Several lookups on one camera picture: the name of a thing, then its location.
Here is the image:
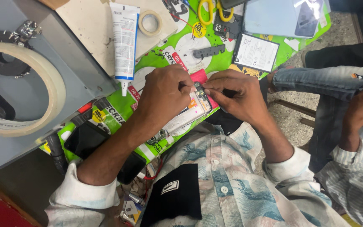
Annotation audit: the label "person's left hand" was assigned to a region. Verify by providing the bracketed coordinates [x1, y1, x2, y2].
[134, 64, 198, 128]

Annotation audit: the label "person's right hand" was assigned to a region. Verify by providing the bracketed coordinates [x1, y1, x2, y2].
[202, 69, 275, 127]

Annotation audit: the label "white phone frame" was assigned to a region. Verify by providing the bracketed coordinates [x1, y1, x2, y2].
[146, 83, 214, 146]

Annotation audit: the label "small green circuit board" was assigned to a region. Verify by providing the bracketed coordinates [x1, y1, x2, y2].
[193, 81, 213, 111]

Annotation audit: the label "pink paper card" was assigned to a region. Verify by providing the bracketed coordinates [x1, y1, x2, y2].
[190, 69, 220, 109]

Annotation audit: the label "green printed mat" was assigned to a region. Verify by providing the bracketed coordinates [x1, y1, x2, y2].
[40, 0, 332, 165]

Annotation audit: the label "black phone battery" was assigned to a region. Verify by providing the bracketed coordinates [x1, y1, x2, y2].
[233, 33, 280, 74]

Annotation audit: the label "wooden stool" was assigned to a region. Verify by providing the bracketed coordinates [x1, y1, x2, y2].
[274, 98, 317, 128]

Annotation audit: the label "white glue tube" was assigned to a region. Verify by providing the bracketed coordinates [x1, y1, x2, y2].
[110, 2, 141, 97]

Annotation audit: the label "small masking tape roll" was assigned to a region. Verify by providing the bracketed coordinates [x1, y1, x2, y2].
[138, 10, 163, 37]

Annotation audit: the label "black phone inner cover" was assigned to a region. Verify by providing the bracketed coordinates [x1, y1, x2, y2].
[213, 12, 244, 40]

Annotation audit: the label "light blue phone back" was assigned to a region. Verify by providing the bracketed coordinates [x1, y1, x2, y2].
[242, 0, 326, 39]

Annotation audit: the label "black probe tool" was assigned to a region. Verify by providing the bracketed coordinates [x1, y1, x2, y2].
[162, 0, 189, 22]

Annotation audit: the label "black smartphone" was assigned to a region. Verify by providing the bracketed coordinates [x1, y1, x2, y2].
[64, 121, 147, 185]

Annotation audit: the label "grey metal machine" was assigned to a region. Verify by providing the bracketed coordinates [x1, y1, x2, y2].
[0, 0, 120, 181]

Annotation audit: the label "person's patterned shirt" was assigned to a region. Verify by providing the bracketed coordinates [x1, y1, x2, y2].
[44, 121, 353, 227]

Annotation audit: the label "black chest pouch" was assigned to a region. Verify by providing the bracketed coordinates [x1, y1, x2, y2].
[140, 163, 203, 227]

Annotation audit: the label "clear plastic film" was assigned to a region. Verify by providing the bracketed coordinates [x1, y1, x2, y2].
[294, 0, 324, 38]

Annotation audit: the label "large masking tape roll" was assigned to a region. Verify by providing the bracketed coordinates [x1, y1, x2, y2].
[0, 40, 67, 137]

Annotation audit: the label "heap of small packets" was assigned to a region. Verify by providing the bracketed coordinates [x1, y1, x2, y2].
[118, 189, 145, 226]

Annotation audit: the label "black plastic phone bracket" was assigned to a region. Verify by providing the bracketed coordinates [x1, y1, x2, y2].
[193, 44, 226, 60]

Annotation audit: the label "red wire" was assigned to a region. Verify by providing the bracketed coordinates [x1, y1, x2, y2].
[169, 12, 198, 32]

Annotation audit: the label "yellow handled scissors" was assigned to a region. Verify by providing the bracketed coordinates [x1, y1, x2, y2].
[197, 0, 234, 26]

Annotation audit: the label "black ribbed cable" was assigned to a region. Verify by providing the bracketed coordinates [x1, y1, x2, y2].
[46, 132, 69, 176]

